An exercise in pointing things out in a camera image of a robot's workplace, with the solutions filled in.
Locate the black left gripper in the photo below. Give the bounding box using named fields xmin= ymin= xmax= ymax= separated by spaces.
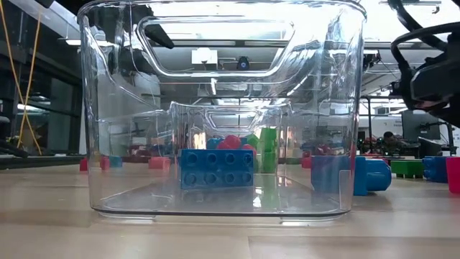
xmin=107 ymin=23 xmax=176 ymax=76

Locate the clear plastic bin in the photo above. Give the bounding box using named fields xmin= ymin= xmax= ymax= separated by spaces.
xmin=76 ymin=0 xmax=368 ymax=221
xmin=168 ymin=100 xmax=294 ymax=173

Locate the black computer monitor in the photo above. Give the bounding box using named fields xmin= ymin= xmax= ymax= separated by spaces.
xmin=401 ymin=111 xmax=441 ymax=142

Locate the white box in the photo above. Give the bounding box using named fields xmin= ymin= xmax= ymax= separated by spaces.
xmin=190 ymin=47 xmax=219 ymax=65

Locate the black office chair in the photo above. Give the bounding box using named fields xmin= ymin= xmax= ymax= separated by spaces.
xmin=418 ymin=136 xmax=443 ymax=159

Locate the person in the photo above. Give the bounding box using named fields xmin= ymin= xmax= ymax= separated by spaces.
xmin=379 ymin=131 xmax=400 ymax=156

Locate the black ceiling-mounted device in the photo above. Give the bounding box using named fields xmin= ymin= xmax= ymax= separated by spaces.
xmin=362 ymin=50 xmax=382 ymax=72

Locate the small green toy brick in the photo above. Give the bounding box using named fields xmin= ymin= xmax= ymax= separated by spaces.
xmin=390 ymin=159 xmax=426 ymax=180

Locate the small orange toy brick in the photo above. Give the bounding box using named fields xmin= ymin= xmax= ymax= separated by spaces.
xmin=147 ymin=155 xmax=172 ymax=171

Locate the small red toy brick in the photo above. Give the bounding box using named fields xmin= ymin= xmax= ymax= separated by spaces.
xmin=79 ymin=156 xmax=111 ymax=172

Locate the black vertical post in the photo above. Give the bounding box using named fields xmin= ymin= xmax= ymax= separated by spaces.
xmin=366 ymin=96 xmax=373 ymax=154

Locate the black camera with blue ring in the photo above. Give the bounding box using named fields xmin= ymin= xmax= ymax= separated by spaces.
xmin=236 ymin=55 xmax=251 ymax=71

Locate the yellow cable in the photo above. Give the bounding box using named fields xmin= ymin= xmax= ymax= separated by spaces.
xmin=0 ymin=0 xmax=43 ymax=156
xmin=17 ymin=12 xmax=42 ymax=149

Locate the black aluminium table frame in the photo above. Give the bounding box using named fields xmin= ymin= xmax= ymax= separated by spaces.
xmin=0 ymin=154 xmax=87 ymax=171

